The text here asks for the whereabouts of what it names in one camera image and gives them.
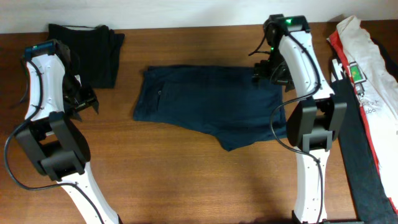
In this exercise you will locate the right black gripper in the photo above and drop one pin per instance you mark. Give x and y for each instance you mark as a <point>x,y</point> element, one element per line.
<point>261,70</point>

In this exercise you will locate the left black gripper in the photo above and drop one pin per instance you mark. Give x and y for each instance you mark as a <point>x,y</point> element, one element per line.
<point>91,99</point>

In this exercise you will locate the navy blue shorts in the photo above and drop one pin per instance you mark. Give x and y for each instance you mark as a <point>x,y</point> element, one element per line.
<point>221,101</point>

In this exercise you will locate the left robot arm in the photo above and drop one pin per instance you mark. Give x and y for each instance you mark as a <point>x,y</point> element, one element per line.
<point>53,144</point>

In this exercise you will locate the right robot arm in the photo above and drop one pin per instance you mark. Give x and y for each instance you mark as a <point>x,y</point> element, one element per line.
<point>317,118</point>

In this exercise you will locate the folded black garment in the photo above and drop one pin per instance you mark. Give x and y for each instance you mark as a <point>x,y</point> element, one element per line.
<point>96,52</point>

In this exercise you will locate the white and red shirt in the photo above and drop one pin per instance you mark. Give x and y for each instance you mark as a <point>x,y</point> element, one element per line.
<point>360,59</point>

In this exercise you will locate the dark grey garment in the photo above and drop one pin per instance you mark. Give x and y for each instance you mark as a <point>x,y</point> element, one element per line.
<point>370,201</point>

